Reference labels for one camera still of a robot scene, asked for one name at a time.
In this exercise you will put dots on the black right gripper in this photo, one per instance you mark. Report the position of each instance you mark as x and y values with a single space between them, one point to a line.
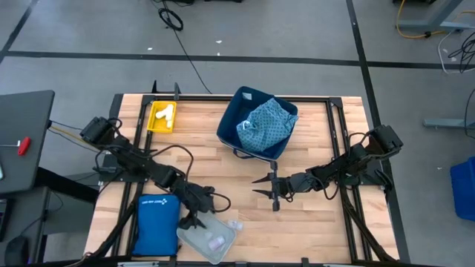
289 184

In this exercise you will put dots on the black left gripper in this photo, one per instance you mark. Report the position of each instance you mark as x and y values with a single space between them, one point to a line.
196 200

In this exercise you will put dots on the clear cup with coloured pills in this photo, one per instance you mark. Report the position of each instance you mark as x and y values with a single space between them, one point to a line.
216 243

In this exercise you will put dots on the patterned light blue gown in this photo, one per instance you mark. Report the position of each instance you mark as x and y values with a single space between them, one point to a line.
267 126

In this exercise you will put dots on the blue fabric basket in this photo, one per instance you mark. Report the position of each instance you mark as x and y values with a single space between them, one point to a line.
230 126

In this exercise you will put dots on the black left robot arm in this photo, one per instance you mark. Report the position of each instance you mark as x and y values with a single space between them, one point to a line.
141 163

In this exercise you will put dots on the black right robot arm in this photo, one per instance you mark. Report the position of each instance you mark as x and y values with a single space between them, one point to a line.
349 163

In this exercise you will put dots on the grey plastic bin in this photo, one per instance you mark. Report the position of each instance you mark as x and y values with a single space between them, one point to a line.
196 241

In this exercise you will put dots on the yellow plastic basket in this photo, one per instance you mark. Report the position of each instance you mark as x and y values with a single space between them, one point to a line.
157 126

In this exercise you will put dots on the blue first aid pouch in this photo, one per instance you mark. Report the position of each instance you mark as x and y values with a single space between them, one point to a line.
156 226

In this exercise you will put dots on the silver aluminium extrusion bar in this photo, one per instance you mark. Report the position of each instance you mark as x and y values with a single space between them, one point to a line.
339 265
137 264

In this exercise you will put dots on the black computer mouse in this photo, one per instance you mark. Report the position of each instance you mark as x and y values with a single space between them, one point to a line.
16 250

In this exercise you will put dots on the grey table foot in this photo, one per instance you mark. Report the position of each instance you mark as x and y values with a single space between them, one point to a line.
445 123

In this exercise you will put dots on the black desk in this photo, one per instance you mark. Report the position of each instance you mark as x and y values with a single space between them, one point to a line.
22 141

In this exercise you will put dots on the blue plastic tote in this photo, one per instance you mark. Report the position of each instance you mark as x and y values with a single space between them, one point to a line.
464 189

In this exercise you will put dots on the grey table base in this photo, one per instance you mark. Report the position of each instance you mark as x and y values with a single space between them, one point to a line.
434 25

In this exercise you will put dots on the black metal table frame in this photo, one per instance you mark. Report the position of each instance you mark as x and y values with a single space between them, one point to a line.
193 98

